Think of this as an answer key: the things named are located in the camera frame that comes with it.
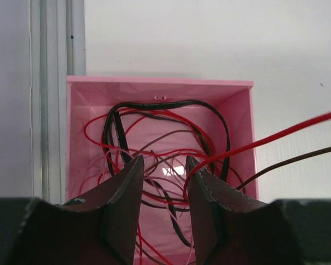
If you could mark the left aluminium frame post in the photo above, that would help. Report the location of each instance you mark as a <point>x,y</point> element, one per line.
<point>57,49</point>

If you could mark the pink plastic box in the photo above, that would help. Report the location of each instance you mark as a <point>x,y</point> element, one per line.
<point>164,120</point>

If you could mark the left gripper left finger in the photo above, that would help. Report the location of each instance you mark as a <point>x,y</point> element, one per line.
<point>100,228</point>

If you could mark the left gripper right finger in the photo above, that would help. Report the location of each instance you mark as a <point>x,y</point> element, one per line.
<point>230,227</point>

